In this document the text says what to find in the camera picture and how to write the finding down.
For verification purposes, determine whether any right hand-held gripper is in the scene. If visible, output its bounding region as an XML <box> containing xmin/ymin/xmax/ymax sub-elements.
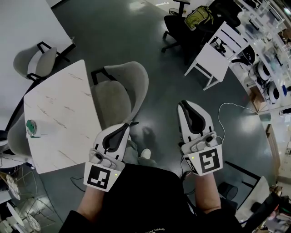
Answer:
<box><xmin>177</xmin><ymin>100</ymin><xmax>224</xmax><ymax>177</ymax></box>

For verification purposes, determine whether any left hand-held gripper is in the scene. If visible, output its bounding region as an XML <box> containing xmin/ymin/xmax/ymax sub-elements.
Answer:
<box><xmin>83</xmin><ymin>123</ymin><xmax>131</xmax><ymax>193</ymax></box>

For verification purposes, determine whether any grey upholstered chair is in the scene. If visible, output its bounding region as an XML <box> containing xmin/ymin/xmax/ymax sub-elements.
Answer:
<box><xmin>6</xmin><ymin>113</ymin><xmax>35</xmax><ymax>163</ymax></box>
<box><xmin>13</xmin><ymin>41</ymin><xmax>71</xmax><ymax>82</ymax></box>
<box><xmin>90</xmin><ymin>61</ymin><xmax>150</xmax><ymax>132</ymax></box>

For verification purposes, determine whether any person's right forearm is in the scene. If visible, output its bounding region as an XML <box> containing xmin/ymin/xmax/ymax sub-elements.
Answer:
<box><xmin>192</xmin><ymin>169</ymin><xmax>222</xmax><ymax>215</ymax></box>

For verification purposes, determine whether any person's left forearm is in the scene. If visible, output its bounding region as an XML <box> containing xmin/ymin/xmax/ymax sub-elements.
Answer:
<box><xmin>76</xmin><ymin>185</ymin><xmax>110</xmax><ymax>223</ymax></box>

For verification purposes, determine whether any white wooden chair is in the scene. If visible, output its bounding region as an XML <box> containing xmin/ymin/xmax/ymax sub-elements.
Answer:
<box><xmin>183</xmin><ymin>21</ymin><xmax>250</xmax><ymax>91</ymax></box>

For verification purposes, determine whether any black office chair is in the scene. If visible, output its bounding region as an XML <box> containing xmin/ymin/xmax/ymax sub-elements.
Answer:
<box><xmin>161</xmin><ymin>0</ymin><xmax>241</xmax><ymax>54</ymax></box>

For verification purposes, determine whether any person's grey trouser leg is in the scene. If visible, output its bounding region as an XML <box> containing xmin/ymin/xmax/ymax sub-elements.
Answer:
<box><xmin>123</xmin><ymin>139</ymin><xmax>158</xmax><ymax>167</ymax></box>

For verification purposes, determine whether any person's white shoe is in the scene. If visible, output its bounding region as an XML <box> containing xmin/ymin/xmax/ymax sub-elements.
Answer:
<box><xmin>140</xmin><ymin>148</ymin><xmax>152</xmax><ymax>160</ymax></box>

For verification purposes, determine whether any white marble table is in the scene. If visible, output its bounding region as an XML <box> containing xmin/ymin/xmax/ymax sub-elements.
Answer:
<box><xmin>23</xmin><ymin>59</ymin><xmax>103</xmax><ymax>175</ymax></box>

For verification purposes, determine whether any cardboard box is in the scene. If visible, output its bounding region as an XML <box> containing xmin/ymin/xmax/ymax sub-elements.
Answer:
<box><xmin>248</xmin><ymin>87</ymin><xmax>266</xmax><ymax>112</ymax></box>

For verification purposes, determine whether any person's black shirt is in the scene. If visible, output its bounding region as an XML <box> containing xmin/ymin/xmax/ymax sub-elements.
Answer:
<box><xmin>58</xmin><ymin>162</ymin><xmax>243</xmax><ymax>233</ymax></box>

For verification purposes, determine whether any white cup with green lid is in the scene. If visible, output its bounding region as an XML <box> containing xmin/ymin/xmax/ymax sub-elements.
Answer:
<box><xmin>25</xmin><ymin>119</ymin><xmax>51</xmax><ymax>139</ymax></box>

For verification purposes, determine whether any black mesh wastebasket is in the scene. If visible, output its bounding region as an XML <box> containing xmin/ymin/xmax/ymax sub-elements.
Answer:
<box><xmin>217</xmin><ymin>182</ymin><xmax>239</xmax><ymax>201</ymax></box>

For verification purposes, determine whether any round white device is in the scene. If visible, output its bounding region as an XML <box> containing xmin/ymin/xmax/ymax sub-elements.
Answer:
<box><xmin>256</xmin><ymin>61</ymin><xmax>271</xmax><ymax>81</ymax></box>
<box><xmin>266</xmin><ymin>81</ymin><xmax>281</xmax><ymax>101</ymax></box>

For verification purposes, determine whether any white desk with black legs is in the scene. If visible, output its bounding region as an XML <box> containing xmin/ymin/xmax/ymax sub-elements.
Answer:
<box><xmin>224</xmin><ymin>160</ymin><xmax>271</xmax><ymax>228</ymax></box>

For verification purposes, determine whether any cluttered white shelf unit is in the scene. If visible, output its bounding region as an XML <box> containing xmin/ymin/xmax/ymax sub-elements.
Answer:
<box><xmin>227</xmin><ymin>0</ymin><xmax>291</xmax><ymax>112</ymax></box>

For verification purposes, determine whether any green backpack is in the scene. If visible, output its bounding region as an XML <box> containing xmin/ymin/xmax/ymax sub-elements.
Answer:
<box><xmin>184</xmin><ymin>5</ymin><xmax>215</xmax><ymax>31</ymax></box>

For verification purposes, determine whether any large plain white table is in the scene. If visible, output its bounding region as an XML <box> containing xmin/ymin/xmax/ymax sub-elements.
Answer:
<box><xmin>0</xmin><ymin>0</ymin><xmax>76</xmax><ymax>107</ymax></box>

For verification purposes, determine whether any white cable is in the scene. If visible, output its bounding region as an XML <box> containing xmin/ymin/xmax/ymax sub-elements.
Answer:
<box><xmin>216</xmin><ymin>102</ymin><xmax>260</xmax><ymax>146</ymax></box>

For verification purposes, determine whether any black floor cable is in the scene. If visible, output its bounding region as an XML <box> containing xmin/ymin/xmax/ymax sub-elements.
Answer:
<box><xmin>69</xmin><ymin>176</ymin><xmax>87</xmax><ymax>192</ymax></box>

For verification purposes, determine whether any white wire chair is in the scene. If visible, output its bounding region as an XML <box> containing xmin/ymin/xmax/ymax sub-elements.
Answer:
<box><xmin>17</xmin><ymin>197</ymin><xmax>57</xmax><ymax>232</ymax></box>
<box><xmin>0</xmin><ymin>165</ymin><xmax>38</xmax><ymax>201</ymax></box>

